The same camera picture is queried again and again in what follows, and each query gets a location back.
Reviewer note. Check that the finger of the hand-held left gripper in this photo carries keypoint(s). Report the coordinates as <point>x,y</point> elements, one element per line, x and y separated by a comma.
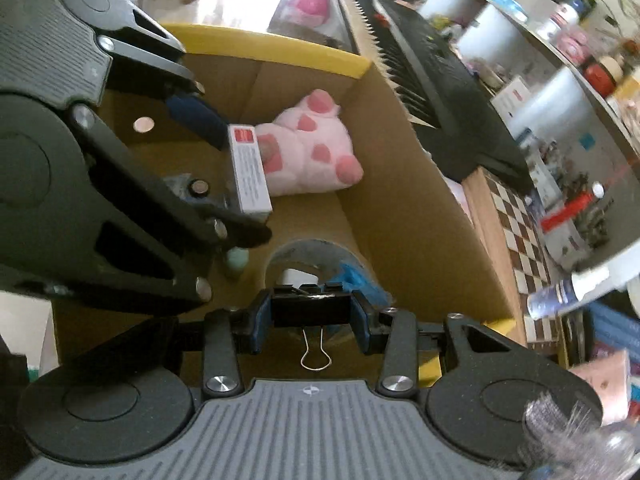
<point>150,195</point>
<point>195,117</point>

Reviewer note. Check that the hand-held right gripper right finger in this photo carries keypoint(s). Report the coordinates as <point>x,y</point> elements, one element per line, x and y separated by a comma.
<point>365,325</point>

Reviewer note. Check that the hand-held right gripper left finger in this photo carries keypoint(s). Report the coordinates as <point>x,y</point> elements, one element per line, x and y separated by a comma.
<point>255,325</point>

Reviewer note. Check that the grey purple toy car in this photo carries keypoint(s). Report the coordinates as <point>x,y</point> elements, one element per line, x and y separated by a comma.
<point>177,185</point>

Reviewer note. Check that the black binder clip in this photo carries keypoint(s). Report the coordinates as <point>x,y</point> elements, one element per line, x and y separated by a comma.
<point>310,310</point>

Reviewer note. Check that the white charger plug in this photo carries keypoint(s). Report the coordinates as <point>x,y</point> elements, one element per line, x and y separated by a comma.
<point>297,277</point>

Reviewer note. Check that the small mint green toy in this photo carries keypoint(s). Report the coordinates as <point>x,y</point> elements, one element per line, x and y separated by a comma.
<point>236,262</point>

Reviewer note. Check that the small red white box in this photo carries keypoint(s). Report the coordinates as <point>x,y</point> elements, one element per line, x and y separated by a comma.
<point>247,170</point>

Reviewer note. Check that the gold tape roll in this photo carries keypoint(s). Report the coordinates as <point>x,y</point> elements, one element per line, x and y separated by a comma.
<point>320,252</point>

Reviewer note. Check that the yellow cardboard box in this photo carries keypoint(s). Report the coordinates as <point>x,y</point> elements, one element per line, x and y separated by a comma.
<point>400,210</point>

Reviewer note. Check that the pink plush paw toy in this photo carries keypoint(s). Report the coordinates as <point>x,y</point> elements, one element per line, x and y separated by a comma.
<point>310,155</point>

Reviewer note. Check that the wooden chessboard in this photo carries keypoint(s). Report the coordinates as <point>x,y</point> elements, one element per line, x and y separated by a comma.
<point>520,240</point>

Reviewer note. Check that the clear spray bottle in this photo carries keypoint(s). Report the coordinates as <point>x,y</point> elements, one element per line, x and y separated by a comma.
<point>560,295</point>

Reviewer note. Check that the white pen cup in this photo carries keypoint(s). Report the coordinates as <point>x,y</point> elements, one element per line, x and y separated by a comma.
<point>565,247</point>

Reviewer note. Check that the black electronic keyboard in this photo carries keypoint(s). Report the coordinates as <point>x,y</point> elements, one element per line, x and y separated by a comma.
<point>450,110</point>

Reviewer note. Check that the red tassel ornament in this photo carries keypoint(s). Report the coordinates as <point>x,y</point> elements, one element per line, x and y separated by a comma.
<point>567,212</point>

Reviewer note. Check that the pink cylindrical container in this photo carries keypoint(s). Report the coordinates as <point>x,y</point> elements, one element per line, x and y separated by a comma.
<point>605,385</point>

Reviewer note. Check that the white carton with red label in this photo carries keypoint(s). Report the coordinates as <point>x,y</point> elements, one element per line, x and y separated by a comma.
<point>512,97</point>

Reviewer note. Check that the white cubby shelf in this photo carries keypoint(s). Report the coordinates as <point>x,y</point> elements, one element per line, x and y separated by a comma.
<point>540,85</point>

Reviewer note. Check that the blue tissue pack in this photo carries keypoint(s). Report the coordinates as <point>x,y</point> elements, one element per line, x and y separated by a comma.
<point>505,2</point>

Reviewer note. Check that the red round jar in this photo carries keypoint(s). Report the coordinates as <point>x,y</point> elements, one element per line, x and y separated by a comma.
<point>602,77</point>

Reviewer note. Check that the pink storage container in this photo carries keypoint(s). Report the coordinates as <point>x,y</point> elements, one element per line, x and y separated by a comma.
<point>574,42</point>

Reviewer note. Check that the white lotion bottle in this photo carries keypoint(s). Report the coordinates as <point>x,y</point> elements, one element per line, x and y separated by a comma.
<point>560,20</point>

